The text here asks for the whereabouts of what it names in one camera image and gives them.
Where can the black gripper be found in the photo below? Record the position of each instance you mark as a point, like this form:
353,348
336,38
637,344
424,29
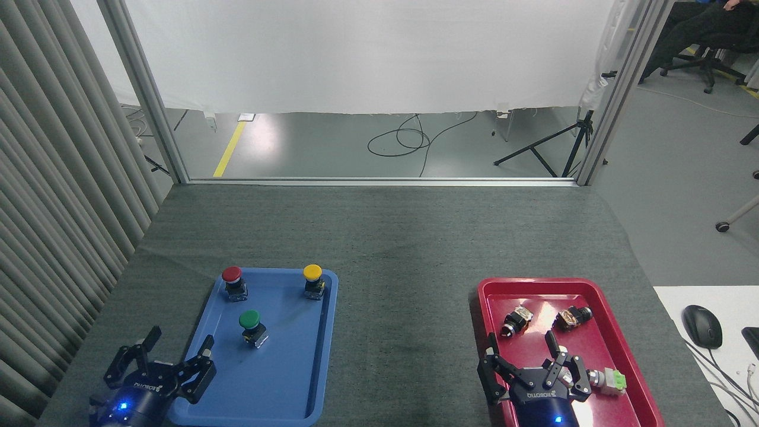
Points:
139,403
545,403

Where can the blue plastic tray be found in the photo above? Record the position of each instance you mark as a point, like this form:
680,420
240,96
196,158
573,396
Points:
278,367

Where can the red push button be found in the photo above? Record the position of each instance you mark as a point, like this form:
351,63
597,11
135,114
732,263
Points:
232,274

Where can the silver switch with green block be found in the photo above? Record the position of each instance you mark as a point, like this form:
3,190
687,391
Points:
608,381

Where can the black office chair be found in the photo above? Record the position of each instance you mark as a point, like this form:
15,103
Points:
708,62

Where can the white backdrop sheet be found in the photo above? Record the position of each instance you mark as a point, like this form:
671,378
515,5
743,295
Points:
356,53

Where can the black and brown switch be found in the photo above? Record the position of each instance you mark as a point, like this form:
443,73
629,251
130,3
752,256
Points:
572,318

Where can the black chair leg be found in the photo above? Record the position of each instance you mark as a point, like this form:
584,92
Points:
750,134

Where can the yellow push button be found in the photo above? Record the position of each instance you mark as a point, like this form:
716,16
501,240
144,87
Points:
312,273

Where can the grey pleated curtain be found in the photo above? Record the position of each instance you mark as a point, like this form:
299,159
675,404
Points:
53,207

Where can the white stand leg with wheel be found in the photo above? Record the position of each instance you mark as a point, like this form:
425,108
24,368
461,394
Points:
741,213

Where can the black computer mouse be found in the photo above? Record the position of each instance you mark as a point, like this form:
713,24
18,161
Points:
701,325

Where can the silver frame post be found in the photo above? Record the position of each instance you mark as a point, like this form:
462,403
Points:
622,89
148,89

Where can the black tripod stand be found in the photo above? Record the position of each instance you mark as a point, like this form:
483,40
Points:
569,139

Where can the black selector switch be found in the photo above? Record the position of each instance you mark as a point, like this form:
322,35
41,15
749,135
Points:
517,320

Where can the red plastic tray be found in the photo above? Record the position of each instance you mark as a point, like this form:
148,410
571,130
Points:
593,344

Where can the white desk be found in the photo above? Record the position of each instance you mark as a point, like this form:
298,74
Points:
729,302

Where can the person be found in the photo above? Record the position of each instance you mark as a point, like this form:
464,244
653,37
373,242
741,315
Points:
705,26

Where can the black keyboard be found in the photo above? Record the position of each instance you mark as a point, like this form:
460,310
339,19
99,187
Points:
752,341

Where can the translucent plastic sheet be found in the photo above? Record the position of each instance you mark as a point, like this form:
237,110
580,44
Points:
602,53

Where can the silver frame rail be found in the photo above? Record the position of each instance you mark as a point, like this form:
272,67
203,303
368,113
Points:
379,181

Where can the green push button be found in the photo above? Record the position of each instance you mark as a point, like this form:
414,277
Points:
249,320

